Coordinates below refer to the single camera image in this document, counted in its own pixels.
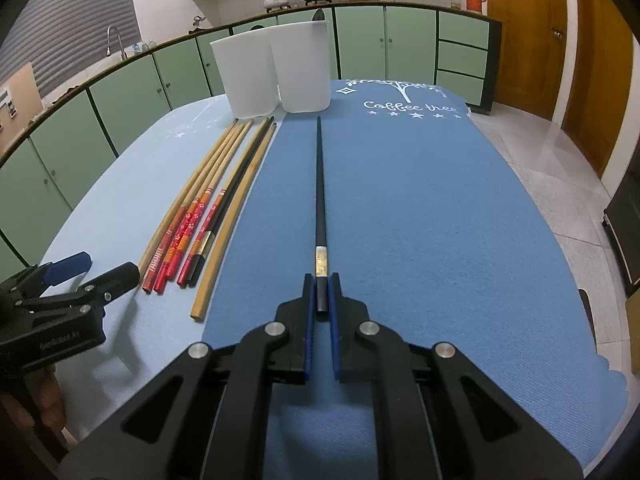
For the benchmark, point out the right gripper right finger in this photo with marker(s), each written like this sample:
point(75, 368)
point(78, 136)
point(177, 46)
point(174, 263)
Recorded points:
point(436, 414)

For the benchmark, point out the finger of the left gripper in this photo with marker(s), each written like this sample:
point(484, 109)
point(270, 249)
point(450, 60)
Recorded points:
point(63, 270)
point(90, 296)

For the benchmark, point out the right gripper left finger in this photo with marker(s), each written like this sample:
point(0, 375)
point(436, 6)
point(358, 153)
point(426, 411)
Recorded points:
point(205, 416)

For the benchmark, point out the red patterned bamboo chopstick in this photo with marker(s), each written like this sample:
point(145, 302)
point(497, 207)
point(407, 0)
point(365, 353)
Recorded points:
point(179, 214)

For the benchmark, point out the black chopstick gold band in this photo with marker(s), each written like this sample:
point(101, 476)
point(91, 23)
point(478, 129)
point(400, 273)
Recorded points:
point(321, 260)

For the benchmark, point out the green lower kitchen cabinets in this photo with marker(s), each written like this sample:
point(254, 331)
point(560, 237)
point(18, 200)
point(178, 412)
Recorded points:
point(51, 165)

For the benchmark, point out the person's left hand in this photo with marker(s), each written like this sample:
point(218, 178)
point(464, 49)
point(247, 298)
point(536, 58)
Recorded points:
point(45, 391)

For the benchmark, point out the light blue table mat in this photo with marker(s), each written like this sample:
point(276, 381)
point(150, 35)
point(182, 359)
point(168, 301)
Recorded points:
point(268, 255)

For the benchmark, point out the wooden chair seat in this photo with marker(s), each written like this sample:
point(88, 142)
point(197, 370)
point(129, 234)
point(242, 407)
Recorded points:
point(588, 312)

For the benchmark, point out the cardboard box with scale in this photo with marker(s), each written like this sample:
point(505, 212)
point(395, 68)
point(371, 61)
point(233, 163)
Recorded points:
point(20, 105)

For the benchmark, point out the dark blue table mat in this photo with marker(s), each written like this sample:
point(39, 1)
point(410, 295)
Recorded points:
point(429, 227)

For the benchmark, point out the chrome sink faucet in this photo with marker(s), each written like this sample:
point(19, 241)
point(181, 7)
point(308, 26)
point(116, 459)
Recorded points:
point(113, 32)

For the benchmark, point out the grey window blind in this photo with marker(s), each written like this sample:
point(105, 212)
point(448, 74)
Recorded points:
point(63, 37)

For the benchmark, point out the black oven cabinet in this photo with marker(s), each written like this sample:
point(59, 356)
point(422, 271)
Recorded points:
point(622, 222)

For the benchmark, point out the silver kettle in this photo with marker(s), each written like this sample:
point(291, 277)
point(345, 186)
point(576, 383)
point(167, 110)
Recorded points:
point(197, 24)

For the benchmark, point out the white double utensil holder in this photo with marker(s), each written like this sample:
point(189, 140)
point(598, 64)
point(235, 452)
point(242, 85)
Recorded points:
point(284, 66)

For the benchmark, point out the right wooden door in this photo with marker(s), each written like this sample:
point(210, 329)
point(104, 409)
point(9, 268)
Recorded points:
point(601, 82)

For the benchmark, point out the wooden door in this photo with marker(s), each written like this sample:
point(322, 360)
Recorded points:
point(531, 54)
point(601, 82)

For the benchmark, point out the white enamel pot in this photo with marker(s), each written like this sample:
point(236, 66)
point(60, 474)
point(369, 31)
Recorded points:
point(276, 5)

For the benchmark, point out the left wooden door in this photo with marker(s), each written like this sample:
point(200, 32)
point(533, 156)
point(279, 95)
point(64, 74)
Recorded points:
point(531, 54)

